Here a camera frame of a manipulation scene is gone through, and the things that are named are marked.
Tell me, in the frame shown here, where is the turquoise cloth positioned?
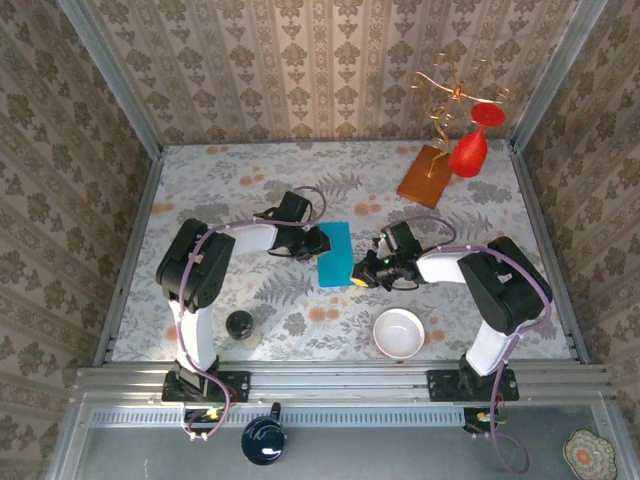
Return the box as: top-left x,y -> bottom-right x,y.
316,221 -> 354,289

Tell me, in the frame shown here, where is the white bowl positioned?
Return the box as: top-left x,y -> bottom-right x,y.
372,308 -> 426,360

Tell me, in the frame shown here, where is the floral tablecloth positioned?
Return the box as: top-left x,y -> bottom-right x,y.
110,142 -> 574,362

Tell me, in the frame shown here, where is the small black lidded jar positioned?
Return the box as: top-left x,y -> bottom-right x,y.
224,309 -> 262,350

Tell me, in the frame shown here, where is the red wine glass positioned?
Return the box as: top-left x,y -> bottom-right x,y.
447,102 -> 507,180

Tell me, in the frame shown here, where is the dark blue mug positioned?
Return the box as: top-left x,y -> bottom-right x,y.
240,402 -> 289,467

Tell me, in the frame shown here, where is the patterned scalloped coaster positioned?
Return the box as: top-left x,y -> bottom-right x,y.
563,428 -> 619,480

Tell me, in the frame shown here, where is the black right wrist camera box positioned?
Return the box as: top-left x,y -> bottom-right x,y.
372,221 -> 422,261

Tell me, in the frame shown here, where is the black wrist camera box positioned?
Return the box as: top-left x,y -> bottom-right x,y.
372,221 -> 422,261
278,191 -> 315,225

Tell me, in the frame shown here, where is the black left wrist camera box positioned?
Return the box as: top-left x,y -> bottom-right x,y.
278,191 -> 315,225

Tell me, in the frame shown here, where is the gold wire rack wooden base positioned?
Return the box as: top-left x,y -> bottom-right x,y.
397,49 -> 516,210

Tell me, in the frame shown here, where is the aluminium front rail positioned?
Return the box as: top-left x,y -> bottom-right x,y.
74,359 -> 619,406

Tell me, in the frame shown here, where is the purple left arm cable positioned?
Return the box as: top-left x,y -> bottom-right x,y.
177,185 -> 329,444

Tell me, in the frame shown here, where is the grey slotted cable duct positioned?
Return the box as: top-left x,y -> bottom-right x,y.
82,405 -> 501,429

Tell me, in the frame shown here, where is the aluminium side rail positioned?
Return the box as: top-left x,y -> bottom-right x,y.
507,142 -> 591,365
93,149 -> 165,367

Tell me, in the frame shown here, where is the aluminium corner post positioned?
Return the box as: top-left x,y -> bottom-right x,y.
509,0 -> 609,151
57,0 -> 164,157

